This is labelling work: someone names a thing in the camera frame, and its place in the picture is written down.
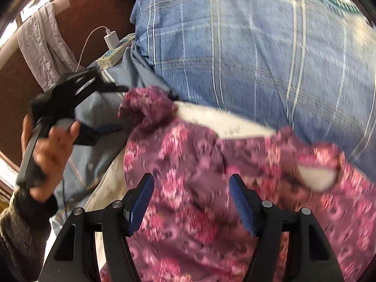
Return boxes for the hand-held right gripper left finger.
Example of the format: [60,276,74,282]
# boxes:
[38,173,155,282]

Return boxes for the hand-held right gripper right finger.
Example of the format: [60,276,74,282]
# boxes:
[228,174,345,282]

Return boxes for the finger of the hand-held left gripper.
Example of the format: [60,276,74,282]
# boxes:
[93,84,130,95]
[72,122,124,147]

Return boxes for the purple floral garment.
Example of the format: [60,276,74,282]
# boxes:
[100,86,376,282]

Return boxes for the person's left hand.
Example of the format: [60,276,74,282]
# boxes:
[20,116,82,202]

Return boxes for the white power strip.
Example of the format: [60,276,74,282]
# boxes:
[97,34,137,68]

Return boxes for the grey-blue star print cloth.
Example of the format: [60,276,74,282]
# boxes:
[50,45,166,235]

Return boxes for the white charger plug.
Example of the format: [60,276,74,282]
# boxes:
[103,28,121,50]

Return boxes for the grey hanging cloth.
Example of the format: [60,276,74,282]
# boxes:
[17,3,86,93]

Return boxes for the brown headboard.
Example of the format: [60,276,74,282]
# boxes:
[0,0,142,171]

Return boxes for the cream leaf-print pillow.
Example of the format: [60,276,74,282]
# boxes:
[44,101,338,282]

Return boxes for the window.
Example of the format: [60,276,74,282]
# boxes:
[0,0,57,47]

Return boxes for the blue plaid pillow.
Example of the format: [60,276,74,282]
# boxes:
[129,0,376,177]

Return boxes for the white charger cable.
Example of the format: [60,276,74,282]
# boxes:
[77,26,109,68]

